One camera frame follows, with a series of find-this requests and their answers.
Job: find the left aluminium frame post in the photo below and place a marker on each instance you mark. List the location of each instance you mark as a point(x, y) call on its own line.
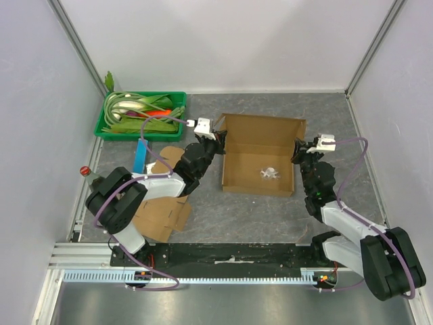
point(68, 27)

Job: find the clear plastic bag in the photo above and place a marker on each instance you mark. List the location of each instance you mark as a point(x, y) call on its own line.
point(269, 173)

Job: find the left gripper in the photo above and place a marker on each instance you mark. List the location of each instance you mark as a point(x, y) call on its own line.
point(220, 141)

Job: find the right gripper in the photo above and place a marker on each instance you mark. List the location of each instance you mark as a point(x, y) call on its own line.
point(303, 153)

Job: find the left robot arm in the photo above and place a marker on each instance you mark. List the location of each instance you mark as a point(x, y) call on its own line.
point(115, 199)

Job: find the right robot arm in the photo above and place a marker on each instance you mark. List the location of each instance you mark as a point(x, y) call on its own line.
point(384, 257)

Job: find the blue rectangular box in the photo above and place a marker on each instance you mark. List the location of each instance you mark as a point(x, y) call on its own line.
point(139, 165)

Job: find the small white plastic packet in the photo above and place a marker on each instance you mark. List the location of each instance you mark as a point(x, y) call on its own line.
point(149, 167)

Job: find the orange toy carrot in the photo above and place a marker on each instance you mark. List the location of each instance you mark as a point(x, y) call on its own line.
point(159, 113)

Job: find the green long beans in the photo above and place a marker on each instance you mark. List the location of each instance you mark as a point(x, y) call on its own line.
point(112, 99)

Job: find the green asparagus bundle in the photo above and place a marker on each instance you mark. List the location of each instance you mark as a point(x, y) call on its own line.
point(176, 113)

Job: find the aluminium frame post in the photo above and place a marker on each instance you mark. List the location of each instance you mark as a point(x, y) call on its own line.
point(383, 30)
point(68, 27)

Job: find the dark soda bottle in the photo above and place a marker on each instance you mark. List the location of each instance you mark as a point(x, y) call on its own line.
point(93, 179)

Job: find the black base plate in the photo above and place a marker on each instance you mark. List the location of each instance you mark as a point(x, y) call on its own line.
point(232, 259)

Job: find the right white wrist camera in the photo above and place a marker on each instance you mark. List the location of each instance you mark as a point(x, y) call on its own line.
point(324, 143)

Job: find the green plastic tray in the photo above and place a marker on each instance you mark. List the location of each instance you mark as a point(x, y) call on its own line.
point(130, 128)

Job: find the right aluminium frame post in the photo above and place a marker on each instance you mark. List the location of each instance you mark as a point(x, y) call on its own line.
point(383, 30)

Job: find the small cardboard box blank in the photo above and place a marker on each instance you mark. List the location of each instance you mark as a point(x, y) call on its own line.
point(156, 219)

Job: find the large cardboard box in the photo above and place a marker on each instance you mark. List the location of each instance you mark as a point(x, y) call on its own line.
point(255, 142)

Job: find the white toy radish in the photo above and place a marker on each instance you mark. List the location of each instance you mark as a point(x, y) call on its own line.
point(128, 108)

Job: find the slotted cable duct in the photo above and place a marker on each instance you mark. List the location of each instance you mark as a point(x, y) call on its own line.
point(135, 277)

